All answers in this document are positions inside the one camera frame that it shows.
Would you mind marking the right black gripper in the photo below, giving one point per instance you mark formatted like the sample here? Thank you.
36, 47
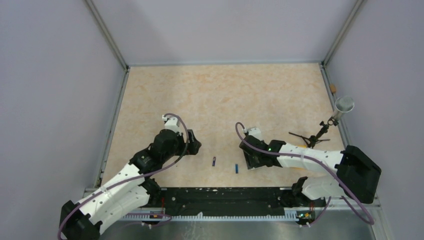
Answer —
251, 163

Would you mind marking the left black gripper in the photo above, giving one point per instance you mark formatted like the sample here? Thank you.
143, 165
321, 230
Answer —
193, 146

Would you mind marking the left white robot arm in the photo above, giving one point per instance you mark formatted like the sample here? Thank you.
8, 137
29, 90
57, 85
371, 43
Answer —
132, 187

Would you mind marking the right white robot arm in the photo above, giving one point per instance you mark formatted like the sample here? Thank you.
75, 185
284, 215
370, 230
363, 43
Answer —
347, 173

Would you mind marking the silver microphone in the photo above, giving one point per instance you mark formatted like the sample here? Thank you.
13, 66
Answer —
343, 105

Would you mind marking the small tan cork piece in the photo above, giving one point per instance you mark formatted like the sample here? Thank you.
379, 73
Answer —
333, 89

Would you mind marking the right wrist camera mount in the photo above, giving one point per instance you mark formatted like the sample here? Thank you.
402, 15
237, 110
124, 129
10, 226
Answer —
255, 132

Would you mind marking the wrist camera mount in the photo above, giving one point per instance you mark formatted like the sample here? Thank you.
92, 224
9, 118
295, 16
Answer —
255, 132
171, 122

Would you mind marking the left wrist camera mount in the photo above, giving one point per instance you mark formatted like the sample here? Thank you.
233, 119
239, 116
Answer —
171, 122

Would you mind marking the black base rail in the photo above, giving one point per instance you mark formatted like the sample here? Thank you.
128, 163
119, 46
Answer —
229, 201

